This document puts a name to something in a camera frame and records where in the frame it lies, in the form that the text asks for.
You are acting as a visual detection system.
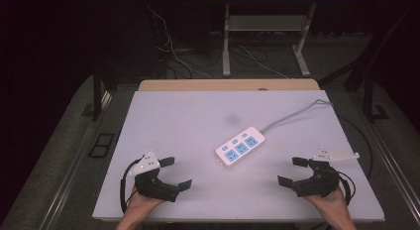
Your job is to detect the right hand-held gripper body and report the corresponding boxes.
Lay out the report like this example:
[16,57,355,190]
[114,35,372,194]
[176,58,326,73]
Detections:
[291,146,361,199]

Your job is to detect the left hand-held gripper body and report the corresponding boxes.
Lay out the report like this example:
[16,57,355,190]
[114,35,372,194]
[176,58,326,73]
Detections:
[128,150,180,203]

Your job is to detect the person's left hand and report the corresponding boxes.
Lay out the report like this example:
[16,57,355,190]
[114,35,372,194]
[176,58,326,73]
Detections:
[123,187,164,221]

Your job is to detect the person's right hand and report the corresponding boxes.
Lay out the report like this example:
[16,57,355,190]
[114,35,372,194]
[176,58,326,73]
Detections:
[303,186,352,221]

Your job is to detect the white power strip blue sockets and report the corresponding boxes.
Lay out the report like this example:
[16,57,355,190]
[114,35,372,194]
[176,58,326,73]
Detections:
[215,125,266,168]

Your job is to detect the black metal stand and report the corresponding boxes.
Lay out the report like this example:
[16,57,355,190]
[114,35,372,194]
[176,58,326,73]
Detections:
[81,56,115,123]
[343,41,391,123]

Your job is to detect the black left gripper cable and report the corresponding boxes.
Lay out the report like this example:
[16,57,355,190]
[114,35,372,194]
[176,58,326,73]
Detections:
[119,158,144,214]

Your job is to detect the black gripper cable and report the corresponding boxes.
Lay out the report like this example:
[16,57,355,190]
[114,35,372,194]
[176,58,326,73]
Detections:
[119,158,144,214]
[336,115,374,206]

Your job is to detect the grey power strip cable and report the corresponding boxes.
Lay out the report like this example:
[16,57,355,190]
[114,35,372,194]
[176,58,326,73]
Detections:
[260,98,335,134]

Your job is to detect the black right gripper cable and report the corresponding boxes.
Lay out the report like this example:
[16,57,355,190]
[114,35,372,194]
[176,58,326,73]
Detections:
[336,115,374,206]

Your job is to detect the black rectangular floor frame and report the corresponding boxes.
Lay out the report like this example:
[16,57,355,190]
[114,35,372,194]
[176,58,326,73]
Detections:
[87,133,116,159]

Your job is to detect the aluminium floor rail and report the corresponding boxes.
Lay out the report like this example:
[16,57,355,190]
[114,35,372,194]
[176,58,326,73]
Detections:
[39,89,113,230]
[355,90,420,221]

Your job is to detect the black floor cables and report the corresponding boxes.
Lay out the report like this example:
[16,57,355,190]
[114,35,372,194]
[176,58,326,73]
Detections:
[162,45,268,79]

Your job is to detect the short white floor cable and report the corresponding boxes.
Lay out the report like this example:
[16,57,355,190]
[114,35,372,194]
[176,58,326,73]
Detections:
[237,44,289,80]

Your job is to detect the long white floor cable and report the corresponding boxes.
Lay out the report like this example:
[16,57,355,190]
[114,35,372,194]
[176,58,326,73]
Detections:
[146,4,213,80]

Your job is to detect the white metal desk frame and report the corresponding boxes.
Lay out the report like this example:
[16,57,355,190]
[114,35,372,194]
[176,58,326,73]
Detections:
[221,2,317,78]

